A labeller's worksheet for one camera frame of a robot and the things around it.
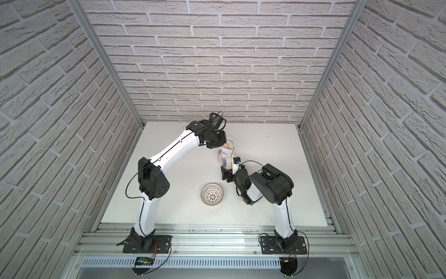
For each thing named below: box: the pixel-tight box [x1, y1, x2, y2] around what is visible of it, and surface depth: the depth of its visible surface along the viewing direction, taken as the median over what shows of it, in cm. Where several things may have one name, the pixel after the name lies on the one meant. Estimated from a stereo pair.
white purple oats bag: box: [217, 137, 236, 170], surface depth 89 cm
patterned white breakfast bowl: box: [200, 183, 225, 207], surface depth 89 cm
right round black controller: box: [279, 256, 298, 277], surface depth 72 cm
